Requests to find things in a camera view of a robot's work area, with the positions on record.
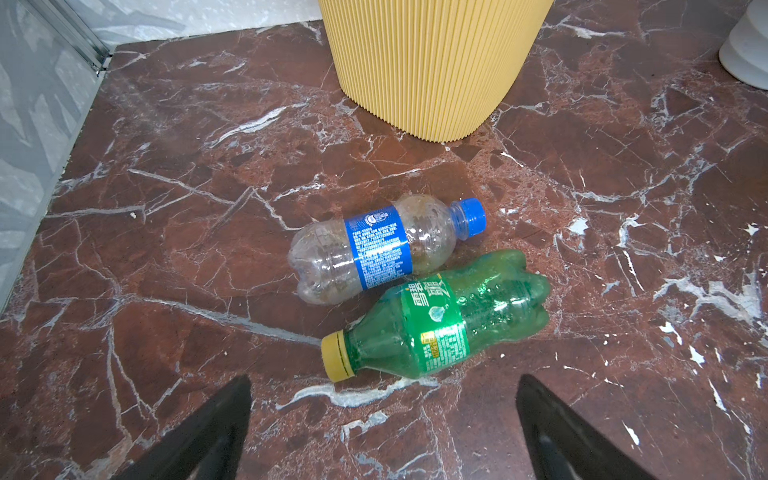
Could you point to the white flower pot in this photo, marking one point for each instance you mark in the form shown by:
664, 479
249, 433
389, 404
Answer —
745, 53

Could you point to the yellow ribbed trash bin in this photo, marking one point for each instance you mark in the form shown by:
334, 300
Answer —
434, 69

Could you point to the green soda bottle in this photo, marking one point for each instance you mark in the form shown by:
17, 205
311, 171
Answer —
429, 324

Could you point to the clear bottle blue label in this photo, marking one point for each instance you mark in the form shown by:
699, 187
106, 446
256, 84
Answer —
336, 260

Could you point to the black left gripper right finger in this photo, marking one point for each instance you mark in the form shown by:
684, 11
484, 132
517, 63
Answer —
561, 444

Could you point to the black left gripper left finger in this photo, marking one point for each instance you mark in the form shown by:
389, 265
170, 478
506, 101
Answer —
206, 445

